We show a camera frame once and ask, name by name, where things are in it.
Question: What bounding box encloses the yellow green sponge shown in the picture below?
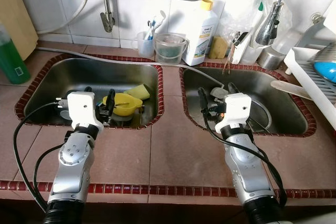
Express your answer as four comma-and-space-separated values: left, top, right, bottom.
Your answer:
125, 84, 150, 100

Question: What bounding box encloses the blue bowl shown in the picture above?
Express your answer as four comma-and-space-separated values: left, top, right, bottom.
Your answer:
313, 61, 336, 84

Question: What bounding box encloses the blue toothbrush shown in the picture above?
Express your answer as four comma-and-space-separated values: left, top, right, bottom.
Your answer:
147, 19, 157, 40

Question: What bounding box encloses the steel pull-down faucet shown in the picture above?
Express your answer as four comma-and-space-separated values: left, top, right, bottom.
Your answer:
255, 0, 292, 46

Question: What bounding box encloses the clear plastic bucket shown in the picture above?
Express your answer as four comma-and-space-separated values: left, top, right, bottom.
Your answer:
154, 33, 188, 66

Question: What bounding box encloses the white hose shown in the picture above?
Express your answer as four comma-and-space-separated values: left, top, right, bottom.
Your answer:
37, 0, 91, 35

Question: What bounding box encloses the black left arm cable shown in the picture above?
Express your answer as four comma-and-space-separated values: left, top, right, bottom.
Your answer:
13, 101, 69, 214

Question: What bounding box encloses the frosted plastic container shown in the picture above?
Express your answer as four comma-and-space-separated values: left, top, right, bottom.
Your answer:
278, 29, 310, 54

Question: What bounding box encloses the steel cup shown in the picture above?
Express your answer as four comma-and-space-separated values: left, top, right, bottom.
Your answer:
258, 47, 287, 71

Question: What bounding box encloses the clear plastic bag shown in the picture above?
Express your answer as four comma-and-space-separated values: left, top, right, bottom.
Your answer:
220, 0, 274, 41

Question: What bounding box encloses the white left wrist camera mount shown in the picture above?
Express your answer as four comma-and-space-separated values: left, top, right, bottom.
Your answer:
55, 92, 104, 135

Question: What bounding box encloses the clear toothbrush cup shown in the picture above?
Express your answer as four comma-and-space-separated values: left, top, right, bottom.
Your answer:
136, 31, 155, 59

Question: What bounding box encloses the cream plastic paddle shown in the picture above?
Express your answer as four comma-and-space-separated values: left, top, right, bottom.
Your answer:
270, 80, 313, 101

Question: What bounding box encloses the white dish brush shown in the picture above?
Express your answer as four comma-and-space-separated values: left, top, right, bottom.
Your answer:
223, 31, 253, 75

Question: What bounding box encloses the stainless steel sink basin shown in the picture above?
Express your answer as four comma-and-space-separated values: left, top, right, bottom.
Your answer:
24, 59, 161, 127
184, 68, 310, 135

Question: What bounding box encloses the white detergent bottle yellow cap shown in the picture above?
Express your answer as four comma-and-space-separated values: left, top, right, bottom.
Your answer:
183, 0, 220, 66

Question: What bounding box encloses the white dish rack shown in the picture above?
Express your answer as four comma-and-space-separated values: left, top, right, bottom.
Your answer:
283, 0, 336, 130

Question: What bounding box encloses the clear plastic container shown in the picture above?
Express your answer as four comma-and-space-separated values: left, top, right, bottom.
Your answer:
244, 43, 266, 66

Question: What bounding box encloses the white toothbrush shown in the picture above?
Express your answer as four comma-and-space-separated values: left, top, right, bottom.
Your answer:
155, 10, 166, 38

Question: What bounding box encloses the stainless steel bowl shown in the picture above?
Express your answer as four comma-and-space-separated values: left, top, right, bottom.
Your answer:
247, 95, 272, 133

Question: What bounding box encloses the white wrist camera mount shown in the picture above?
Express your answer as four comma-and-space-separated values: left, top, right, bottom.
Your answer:
55, 92, 104, 135
215, 93, 254, 134

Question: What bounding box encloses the steel mixing bowl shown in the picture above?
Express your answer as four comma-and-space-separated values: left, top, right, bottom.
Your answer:
315, 43, 336, 63

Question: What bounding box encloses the green soap bottle blue cap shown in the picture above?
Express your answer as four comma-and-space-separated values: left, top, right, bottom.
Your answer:
0, 22, 31, 84

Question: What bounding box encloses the beige water purifier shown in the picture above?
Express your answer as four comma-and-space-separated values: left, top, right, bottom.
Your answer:
0, 0, 38, 61

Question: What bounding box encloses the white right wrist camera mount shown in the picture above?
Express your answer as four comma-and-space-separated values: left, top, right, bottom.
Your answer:
215, 93, 254, 134

